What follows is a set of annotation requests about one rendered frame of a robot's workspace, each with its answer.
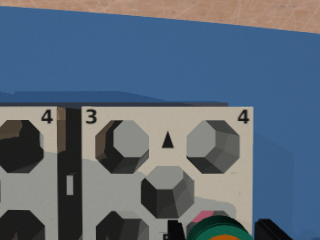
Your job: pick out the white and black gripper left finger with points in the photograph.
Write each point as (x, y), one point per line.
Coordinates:
(175, 230)

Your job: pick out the blue flat mat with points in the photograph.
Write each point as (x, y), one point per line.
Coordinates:
(49, 55)

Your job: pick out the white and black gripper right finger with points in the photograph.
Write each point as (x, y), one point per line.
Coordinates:
(266, 229)

